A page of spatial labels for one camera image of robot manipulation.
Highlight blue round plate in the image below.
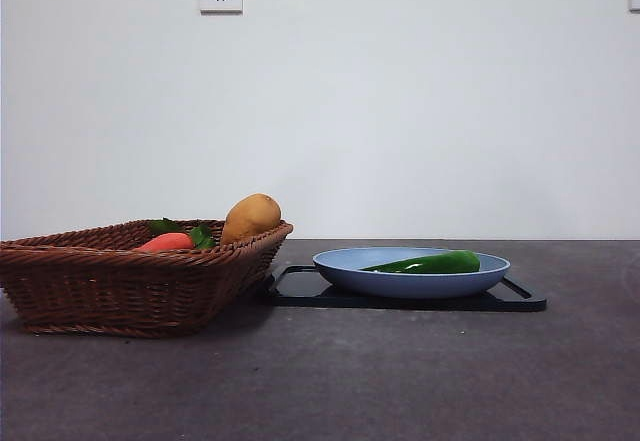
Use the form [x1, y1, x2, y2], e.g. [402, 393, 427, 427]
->
[312, 246, 511, 298]

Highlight long green pepper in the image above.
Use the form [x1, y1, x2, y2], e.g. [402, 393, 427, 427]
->
[359, 249, 481, 275]

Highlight yellow-brown potato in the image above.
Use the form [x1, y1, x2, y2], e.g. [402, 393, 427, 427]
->
[219, 193, 283, 246]

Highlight black flat tray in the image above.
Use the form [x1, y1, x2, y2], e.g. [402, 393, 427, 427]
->
[264, 264, 548, 313]

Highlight orange carrot with green leaves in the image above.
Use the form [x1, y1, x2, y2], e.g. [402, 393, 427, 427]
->
[134, 218, 217, 252]

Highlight brown wicker basket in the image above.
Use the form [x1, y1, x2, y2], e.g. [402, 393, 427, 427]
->
[0, 219, 295, 338]

